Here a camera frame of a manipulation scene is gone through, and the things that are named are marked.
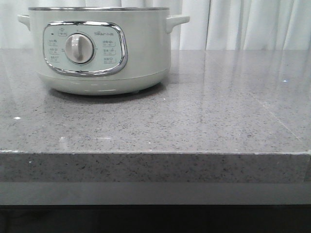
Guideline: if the light green electric cooking pot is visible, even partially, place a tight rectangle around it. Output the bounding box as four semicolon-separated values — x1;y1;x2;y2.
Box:
17;7;190;96

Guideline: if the white pleated curtain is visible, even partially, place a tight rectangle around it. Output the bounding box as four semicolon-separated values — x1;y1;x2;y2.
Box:
0;0;311;50

